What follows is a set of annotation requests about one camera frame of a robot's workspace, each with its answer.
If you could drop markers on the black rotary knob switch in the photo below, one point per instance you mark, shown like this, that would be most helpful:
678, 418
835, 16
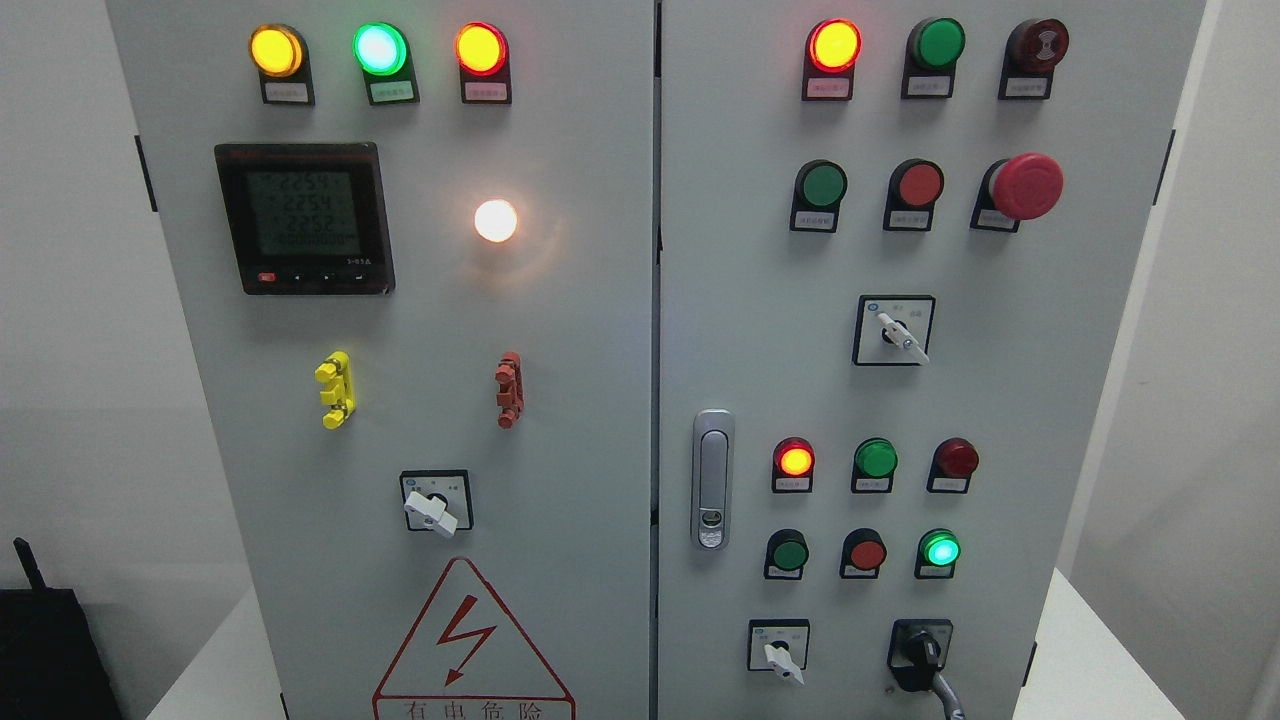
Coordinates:
918, 651

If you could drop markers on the red terminal connector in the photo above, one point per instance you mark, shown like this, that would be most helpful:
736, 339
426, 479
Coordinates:
510, 393

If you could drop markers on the red lit indicator middle left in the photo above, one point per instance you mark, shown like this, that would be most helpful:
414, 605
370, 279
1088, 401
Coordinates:
793, 466

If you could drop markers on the white lit indicator lamp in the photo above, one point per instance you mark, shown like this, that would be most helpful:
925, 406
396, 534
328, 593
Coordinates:
496, 220

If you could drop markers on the green push button lower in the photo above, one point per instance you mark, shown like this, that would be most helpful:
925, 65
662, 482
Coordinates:
786, 554

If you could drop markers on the green push button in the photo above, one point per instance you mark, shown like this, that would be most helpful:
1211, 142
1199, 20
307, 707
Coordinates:
819, 188
786, 554

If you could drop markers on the green push button upper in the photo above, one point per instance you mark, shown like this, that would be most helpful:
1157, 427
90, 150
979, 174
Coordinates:
819, 188

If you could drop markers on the grey left cabinet door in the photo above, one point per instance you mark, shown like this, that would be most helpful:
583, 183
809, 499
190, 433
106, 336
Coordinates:
562, 499

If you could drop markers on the grey cabinet door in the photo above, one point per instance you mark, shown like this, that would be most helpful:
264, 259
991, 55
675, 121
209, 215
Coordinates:
760, 320
562, 499

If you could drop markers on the green indicator middle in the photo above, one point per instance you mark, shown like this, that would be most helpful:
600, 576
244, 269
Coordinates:
874, 462

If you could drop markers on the grey right cabinet door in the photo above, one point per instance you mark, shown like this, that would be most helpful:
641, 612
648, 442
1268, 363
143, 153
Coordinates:
760, 320

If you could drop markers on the red push button lower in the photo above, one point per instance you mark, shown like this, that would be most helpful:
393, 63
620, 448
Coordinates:
863, 554

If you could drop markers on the red push button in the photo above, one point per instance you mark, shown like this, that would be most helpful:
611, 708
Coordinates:
915, 186
863, 554

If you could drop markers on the yellow terminal connector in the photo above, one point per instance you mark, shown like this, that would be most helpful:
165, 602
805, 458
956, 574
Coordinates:
337, 390

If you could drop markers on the red push button upper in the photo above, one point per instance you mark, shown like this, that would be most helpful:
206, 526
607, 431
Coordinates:
915, 186

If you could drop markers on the red indicator middle right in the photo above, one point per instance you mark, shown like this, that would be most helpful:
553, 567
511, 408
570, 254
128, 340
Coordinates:
953, 466

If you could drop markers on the red lit indicator light left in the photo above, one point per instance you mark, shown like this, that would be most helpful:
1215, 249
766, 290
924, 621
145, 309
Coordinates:
482, 52

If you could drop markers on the red electric warning sign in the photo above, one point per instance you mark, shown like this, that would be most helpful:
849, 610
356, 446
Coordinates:
467, 657

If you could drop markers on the green indicator lower right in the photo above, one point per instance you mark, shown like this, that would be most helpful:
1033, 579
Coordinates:
936, 555

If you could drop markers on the black digital power meter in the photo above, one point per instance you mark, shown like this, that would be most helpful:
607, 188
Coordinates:
307, 218

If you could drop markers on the red lit indicator top right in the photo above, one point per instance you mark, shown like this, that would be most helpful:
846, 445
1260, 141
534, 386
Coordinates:
832, 49

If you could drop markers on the green lit indicator light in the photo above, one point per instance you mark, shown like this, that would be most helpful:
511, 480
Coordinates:
385, 59

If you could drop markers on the red emergency stop button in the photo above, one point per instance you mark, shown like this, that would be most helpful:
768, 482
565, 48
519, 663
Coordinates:
1015, 190

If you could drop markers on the green indicator top right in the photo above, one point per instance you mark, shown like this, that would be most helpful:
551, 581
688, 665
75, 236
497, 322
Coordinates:
930, 61

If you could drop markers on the yellow indicator light top left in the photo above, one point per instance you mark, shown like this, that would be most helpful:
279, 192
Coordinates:
281, 58

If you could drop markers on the dark red buzzer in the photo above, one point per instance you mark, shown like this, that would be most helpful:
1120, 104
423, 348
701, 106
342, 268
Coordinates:
1033, 50

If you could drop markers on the black box with antenna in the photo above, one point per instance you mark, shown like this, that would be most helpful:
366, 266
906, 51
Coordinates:
50, 666

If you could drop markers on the silver door latch handle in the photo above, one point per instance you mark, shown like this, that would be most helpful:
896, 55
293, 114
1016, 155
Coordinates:
712, 464

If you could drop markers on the white selector switch left door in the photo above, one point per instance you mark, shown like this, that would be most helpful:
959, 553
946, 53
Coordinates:
437, 501

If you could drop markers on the white selector switch upper right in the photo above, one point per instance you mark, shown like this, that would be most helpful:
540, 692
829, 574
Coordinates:
893, 330

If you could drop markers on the white selector switch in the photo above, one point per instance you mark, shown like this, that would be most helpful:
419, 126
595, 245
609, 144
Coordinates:
779, 646
893, 330

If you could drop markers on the white selector switch lower right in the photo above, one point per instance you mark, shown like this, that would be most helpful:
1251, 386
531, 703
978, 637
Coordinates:
779, 646

